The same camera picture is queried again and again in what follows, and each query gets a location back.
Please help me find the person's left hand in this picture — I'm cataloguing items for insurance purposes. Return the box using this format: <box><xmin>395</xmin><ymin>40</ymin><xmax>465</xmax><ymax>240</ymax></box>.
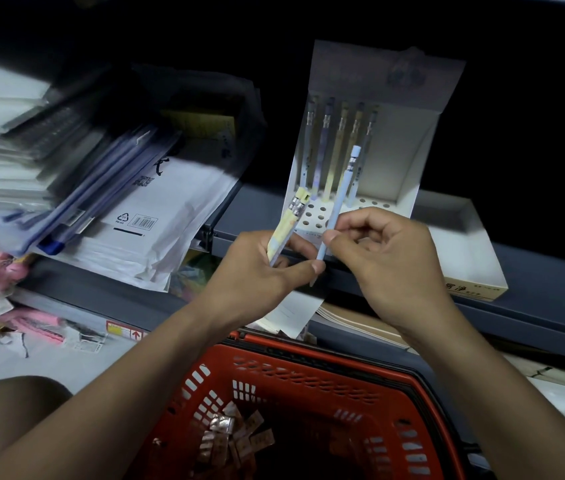
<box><xmin>190</xmin><ymin>230</ymin><xmax>327</xmax><ymax>336</ymax></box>

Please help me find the person's right hand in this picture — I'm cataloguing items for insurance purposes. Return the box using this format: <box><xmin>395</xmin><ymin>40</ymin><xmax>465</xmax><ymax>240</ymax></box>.
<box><xmin>322</xmin><ymin>207</ymin><xmax>458</xmax><ymax>341</ymax></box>

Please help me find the yellow eraser-tipped pencil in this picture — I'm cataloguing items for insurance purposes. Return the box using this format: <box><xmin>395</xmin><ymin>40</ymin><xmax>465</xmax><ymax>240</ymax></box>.
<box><xmin>267</xmin><ymin>187</ymin><xmax>312</xmax><ymax>263</ymax></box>

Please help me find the pale patterned eraser-tipped pencil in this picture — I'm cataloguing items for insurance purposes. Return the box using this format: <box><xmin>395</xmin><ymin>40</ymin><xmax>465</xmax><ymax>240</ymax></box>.
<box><xmin>271</xmin><ymin>199</ymin><xmax>309</xmax><ymax>268</ymax></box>

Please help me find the light blue eraser-tipped pencil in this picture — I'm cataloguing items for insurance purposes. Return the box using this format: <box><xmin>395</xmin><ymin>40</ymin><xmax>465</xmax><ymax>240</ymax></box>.
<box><xmin>309</xmin><ymin>145</ymin><xmax>362</xmax><ymax>288</ymax></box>

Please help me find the person's left forearm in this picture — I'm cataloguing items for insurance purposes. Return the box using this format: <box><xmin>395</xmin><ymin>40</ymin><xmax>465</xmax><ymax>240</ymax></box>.
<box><xmin>0</xmin><ymin>306</ymin><xmax>237</xmax><ymax>480</ymax></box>

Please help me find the person's right forearm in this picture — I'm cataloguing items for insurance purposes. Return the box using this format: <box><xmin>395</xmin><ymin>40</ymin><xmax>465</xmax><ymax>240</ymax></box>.
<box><xmin>403</xmin><ymin>301</ymin><xmax>565</xmax><ymax>480</ymax></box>

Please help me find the white paper sheet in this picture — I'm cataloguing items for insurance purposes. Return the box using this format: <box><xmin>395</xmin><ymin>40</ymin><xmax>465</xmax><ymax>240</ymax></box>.
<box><xmin>246</xmin><ymin>291</ymin><xmax>325</xmax><ymax>340</ymax></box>

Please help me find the stack of brown notebooks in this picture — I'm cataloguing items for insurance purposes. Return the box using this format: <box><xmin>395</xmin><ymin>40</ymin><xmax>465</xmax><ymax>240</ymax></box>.
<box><xmin>316</xmin><ymin>302</ymin><xmax>416</xmax><ymax>351</ymax></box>

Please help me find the pale yellow pencil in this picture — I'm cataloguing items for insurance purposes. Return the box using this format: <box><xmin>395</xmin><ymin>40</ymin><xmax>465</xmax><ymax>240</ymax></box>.
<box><xmin>322</xmin><ymin>102</ymin><xmax>350</xmax><ymax>201</ymax></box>

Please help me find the grey pencil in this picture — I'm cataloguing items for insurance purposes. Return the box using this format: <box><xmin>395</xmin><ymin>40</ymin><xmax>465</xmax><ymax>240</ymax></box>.
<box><xmin>347</xmin><ymin>107</ymin><xmax>379</xmax><ymax>206</ymax></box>

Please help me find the grey-blue pencil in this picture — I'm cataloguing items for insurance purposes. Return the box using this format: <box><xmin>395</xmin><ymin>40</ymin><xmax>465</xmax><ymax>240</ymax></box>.
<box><xmin>300</xmin><ymin>97</ymin><xmax>319</xmax><ymax>189</ymax></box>

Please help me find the red plastic shopping basket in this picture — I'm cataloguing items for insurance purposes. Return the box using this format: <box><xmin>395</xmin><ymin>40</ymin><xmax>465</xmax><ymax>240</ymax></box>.
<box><xmin>126</xmin><ymin>332</ymin><xmax>469</xmax><ymax>480</ymax></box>

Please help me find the tan pencil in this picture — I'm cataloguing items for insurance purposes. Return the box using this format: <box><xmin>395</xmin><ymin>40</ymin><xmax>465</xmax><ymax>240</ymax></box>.
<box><xmin>342</xmin><ymin>102</ymin><xmax>366</xmax><ymax>163</ymax></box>

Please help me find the white cardboard pencil display box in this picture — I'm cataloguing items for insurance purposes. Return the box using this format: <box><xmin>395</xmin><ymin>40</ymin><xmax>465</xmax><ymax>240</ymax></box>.
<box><xmin>281</xmin><ymin>40</ymin><xmax>466</xmax><ymax>248</ymax></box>

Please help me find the white cardboard box lid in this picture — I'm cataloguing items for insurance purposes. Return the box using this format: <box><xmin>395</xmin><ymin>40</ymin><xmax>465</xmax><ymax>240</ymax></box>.
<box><xmin>410</xmin><ymin>189</ymin><xmax>509</xmax><ymax>302</ymax></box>

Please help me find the stack of white mailing envelopes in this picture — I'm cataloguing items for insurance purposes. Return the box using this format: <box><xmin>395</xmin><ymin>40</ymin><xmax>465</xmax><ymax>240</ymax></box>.
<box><xmin>31</xmin><ymin>154</ymin><xmax>241</xmax><ymax>293</ymax></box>

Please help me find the pile of small brown packets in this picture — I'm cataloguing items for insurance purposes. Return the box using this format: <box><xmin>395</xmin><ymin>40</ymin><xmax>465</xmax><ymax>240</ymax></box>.
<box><xmin>193</xmin><ymin>401</ymin><xmax>276</xmax><ymax>475</ymax></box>

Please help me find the yellow notepad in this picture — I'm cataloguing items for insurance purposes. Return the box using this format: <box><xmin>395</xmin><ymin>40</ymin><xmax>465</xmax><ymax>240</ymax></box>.
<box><xmin>159</xmin><ymin>109</ymin><xmax>237</xmax><ymax>141</ymax></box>

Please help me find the grey metal shelf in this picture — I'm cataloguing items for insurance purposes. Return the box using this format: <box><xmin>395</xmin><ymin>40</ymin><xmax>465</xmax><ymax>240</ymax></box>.
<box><xmin>11</xmin><ymin>184</ymin><xmax>565</xmax><ymax>371</ymax></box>

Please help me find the black bag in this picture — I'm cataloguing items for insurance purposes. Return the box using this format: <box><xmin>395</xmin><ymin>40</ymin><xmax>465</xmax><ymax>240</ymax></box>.
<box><xmin>130</xmin><ymin>64</ymin><xmax>267</xmax><ymax>183</ymax></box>

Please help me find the stack of blue plastic folders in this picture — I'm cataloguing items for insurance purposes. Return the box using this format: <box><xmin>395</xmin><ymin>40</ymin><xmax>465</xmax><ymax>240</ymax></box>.
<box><xmin>0</xmin><ymin>124</ymin><xmax>184</xmax><ymax>256</ymax></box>

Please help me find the person's knee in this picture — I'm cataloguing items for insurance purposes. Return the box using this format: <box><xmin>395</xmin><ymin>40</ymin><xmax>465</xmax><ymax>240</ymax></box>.
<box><xmin>0</xmin><ymin>375</ymin><xmax>73</xmax><ymax>465</ymax></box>

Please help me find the stack of white notebooks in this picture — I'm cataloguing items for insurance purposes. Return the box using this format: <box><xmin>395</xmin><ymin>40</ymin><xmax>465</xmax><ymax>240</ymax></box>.
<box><xmin>0</xmin><ymin>54</ymin><xmax>113</xmax><ymax>211</ymax></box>

